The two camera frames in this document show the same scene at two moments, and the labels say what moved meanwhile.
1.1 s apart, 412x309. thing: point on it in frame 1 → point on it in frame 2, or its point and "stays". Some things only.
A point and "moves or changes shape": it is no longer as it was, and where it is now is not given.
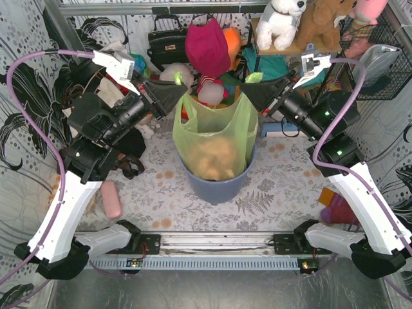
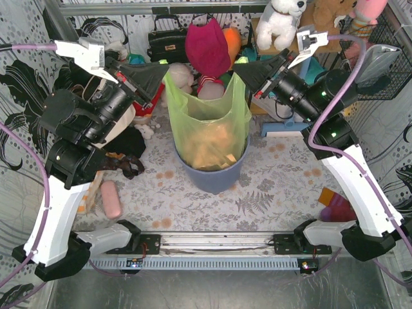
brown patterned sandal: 131,167 stays
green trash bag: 215,144 moves or changes shape
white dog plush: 279,18 stays
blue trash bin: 218,192 → 219,181
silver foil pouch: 379,60 stays
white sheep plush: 179,73 stays
